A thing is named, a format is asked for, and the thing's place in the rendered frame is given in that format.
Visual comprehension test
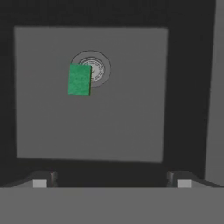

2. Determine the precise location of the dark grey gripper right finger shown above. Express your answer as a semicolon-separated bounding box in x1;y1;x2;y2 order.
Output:
166;171;223;189

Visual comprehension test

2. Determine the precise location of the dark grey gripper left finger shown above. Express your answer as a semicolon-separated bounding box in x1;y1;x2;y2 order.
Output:
2;171;59;189

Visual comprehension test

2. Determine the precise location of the grey sink basin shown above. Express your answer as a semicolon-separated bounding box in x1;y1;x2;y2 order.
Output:
13;25;170;164

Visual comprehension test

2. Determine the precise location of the green sponge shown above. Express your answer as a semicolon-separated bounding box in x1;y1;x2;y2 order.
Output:
67;63;94;97

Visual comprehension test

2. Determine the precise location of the round metal sink drain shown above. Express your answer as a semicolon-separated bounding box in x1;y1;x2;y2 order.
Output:
70;50;112;88

